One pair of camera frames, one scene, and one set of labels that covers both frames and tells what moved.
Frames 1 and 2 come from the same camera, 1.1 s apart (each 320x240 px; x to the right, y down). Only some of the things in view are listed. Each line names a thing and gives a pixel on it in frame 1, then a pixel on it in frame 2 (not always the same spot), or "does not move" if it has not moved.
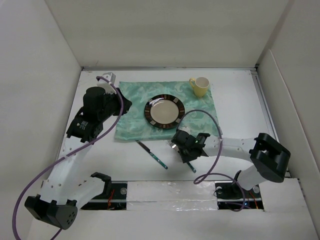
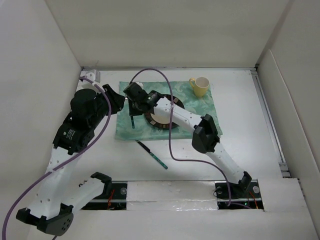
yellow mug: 200,85 does not move
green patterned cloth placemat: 201,113 does not move
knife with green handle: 153,154 does not move
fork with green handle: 175,147 to 132,122
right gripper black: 185,158 to 132,111
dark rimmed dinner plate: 164,111 does not move
